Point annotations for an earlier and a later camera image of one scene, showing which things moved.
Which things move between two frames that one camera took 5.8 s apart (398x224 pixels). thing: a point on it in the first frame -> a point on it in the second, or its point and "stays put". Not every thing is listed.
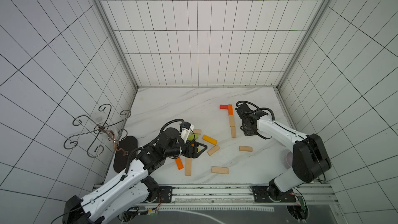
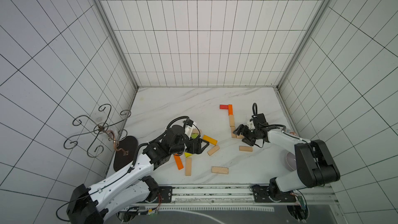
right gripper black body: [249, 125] -> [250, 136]
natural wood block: [232, 124] stays put
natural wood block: [247, 149] stays put
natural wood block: [188, 166] stays put
